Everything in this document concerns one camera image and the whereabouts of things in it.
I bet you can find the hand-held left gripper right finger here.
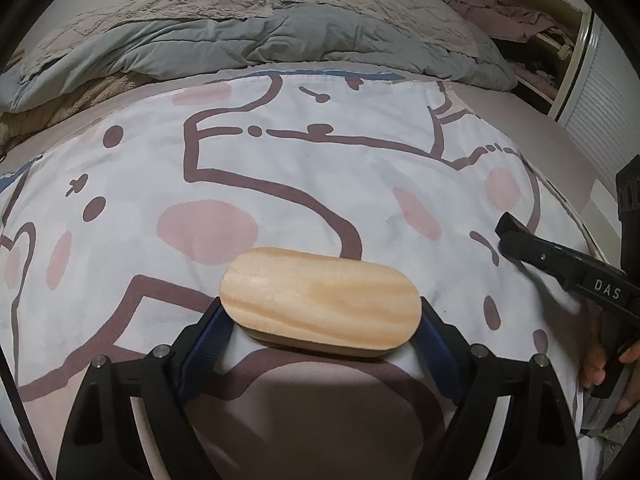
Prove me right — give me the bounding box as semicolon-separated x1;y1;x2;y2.
416;296;583;480

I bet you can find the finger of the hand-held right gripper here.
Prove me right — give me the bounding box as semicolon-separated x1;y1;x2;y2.
495;212;587;292

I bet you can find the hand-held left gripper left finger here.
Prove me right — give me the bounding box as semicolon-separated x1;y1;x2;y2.
55;297;237;480

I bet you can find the oval wooden block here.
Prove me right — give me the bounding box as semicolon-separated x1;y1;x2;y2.
220;246;422;360

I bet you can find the person's right hand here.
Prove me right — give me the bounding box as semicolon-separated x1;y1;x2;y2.
579;305;640;417

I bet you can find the white louvred door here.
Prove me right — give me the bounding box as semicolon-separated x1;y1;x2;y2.
554;10;640;187

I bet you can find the printed cartoon blanket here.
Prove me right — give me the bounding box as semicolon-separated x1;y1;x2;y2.
0;67;601;480

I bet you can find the pink clothes pile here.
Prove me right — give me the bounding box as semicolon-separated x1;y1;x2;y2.
446;0;557;42

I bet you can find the beige fluffy blanket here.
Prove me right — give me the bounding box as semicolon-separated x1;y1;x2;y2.
0;72;151;153

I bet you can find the grey duvet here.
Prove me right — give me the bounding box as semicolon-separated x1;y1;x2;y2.
0;0;517;113

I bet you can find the beige quilted cover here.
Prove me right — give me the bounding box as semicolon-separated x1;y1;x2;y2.
22;0;482;83

